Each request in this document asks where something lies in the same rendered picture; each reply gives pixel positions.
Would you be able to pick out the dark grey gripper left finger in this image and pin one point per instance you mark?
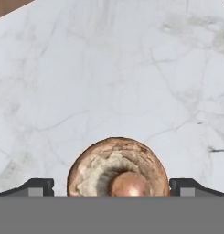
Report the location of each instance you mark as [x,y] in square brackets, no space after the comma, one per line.
[40,184]

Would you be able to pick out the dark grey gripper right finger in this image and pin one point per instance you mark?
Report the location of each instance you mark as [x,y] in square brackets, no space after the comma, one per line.
[183,184]

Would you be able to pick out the brown mushroom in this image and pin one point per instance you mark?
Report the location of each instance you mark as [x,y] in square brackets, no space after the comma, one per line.
[122,161]

